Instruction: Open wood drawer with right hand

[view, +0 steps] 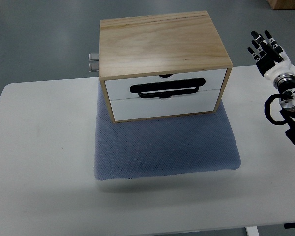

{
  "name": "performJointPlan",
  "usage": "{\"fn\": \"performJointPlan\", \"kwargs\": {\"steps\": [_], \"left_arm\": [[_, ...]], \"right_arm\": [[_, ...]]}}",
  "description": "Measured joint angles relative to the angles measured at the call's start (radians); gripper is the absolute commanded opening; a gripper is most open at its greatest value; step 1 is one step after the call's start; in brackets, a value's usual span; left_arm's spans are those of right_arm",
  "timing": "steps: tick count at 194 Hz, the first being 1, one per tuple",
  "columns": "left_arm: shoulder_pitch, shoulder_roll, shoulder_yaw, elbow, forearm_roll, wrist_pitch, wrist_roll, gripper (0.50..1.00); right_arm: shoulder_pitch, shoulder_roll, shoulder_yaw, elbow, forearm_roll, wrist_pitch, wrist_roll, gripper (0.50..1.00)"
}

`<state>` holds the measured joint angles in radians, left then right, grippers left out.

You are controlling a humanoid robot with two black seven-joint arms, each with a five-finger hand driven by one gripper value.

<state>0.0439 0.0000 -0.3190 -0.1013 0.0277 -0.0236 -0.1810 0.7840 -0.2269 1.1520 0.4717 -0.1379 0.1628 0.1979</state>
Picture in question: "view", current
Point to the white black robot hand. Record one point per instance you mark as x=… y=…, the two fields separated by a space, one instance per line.
x=270 y=57

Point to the white drawer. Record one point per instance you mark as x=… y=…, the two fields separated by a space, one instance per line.
x=131 y=87
x=138 y=108

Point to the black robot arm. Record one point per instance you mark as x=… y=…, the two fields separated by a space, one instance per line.
x=286 y=98

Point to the wooden drawer cabinet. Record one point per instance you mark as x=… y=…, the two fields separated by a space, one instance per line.
x=160 y=45

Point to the blue mesh cushion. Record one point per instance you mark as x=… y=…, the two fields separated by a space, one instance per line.
x=163 y=147

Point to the black table control panel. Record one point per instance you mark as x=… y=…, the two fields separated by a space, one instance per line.
x=289 y=225

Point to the white table leg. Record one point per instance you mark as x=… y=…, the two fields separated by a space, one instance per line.
x=252 y=231

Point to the lower metal table bracket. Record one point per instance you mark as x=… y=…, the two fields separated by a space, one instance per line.
x=93 y=67

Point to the metal table bracket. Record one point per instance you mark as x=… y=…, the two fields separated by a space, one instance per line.
x=93 y=67
x=93 y=57

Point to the upper metal table bracket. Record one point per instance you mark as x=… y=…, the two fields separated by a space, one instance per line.
x=93 y=57

